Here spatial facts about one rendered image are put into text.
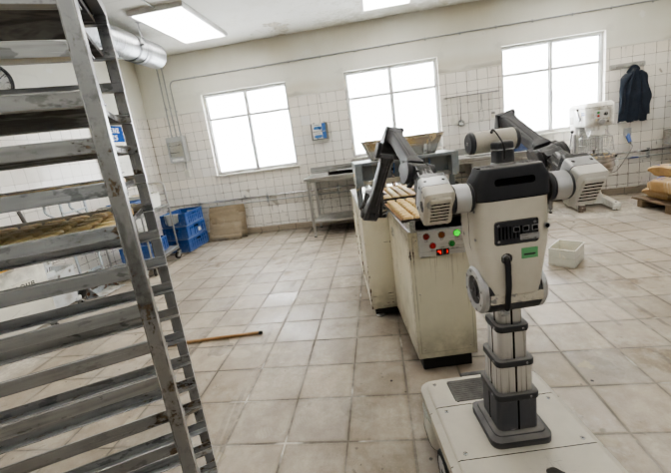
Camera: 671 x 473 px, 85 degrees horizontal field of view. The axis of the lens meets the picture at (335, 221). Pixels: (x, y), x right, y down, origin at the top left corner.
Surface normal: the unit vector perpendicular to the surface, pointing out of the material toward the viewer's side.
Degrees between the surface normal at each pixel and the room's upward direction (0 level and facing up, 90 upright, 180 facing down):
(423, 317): 90
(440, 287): 90
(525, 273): 90
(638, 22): 90
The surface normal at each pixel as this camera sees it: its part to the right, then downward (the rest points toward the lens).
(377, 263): 0.02, 0.22
